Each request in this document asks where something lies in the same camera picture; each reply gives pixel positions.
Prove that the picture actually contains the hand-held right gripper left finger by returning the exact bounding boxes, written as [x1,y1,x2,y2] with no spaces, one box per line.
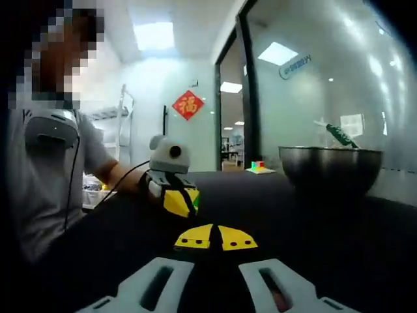
[76,224,214,313]

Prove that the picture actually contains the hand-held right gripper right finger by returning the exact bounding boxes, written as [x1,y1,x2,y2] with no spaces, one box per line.
[216,224,348,313]

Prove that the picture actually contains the steel bowl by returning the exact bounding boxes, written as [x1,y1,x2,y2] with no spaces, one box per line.
[278,145,384,196]

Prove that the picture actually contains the packaged bread slices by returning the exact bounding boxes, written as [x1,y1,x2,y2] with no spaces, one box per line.
[313,119,361,150]

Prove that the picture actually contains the metal shelf rack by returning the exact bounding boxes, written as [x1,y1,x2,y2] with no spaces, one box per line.
[87,83,135,164]

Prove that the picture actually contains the black table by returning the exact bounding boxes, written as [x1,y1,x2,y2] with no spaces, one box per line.
[32,169,417,313]

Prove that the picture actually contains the colourful puzzle cube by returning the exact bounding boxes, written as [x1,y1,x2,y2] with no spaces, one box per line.
[246,160,276,175]

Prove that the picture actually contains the ceiling light panel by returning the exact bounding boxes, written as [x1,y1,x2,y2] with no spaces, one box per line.
[220,81,244,94]
[133,22,175,52]

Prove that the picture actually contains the grey chest device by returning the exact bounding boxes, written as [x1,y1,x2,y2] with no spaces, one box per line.
[25,109,81,155]

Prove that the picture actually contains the person in grey shirt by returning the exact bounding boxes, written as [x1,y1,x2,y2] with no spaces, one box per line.
[6,109,120,265]

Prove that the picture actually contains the black cable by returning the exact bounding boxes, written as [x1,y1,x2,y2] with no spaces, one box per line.
[63,136,81,230]
[93,160,151,207]

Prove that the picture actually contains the red diamond wall decoration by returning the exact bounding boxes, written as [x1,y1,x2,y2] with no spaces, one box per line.
[171,90,205,121]

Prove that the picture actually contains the black door frame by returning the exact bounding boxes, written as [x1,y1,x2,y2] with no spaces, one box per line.
[214,0,262,173]

